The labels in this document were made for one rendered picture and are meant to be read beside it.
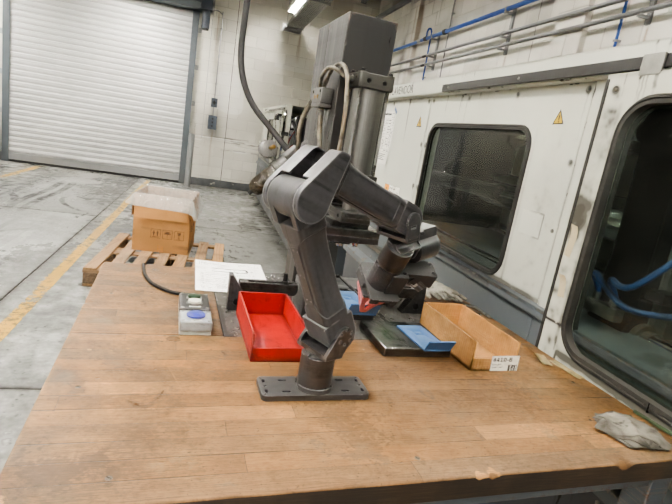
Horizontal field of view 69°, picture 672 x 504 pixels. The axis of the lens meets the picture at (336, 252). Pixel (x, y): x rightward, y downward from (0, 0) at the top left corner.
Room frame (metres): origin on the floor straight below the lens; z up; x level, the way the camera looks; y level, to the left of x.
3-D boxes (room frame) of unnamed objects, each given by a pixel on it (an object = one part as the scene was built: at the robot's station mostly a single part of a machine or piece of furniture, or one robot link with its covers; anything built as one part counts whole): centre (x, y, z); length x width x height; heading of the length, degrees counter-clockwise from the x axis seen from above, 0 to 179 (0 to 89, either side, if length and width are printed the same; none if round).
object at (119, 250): (4.13, 1.47, 0.07); 1.20 x 1.00 x 0.14; 13
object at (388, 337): (1.13, -0.20, 0.91); 0.17 x 0.16 x 0.02; 110
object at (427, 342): (1.11, -0.24, 0.93); 0.15 x 0.07 x 0.03; 23
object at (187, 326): (1.00, 0.28, 0.90); 0.07 x 0.07 x 0.06; 20
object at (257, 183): (1.47, 0.20, 1.25); 0.19 x 0.07 x 0.19; 110
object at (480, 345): (1.16, -0.35, 0.93); 0.25 x 0.13 x 0.08; 20
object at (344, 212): (1.31, 0.02, 1.22); 0.26 x 0.18 x 0.30; 20
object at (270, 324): (1.03, 0.12, 0.93); 0.25 x 0.12 x 0.06; 20
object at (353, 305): (1.09, -0.06, 1.00); 0.15 x 0.07 x 0.03; 21
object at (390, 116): (2.93, -0.17, 1.41); 0.25 x 0.01 x 0.33; 16
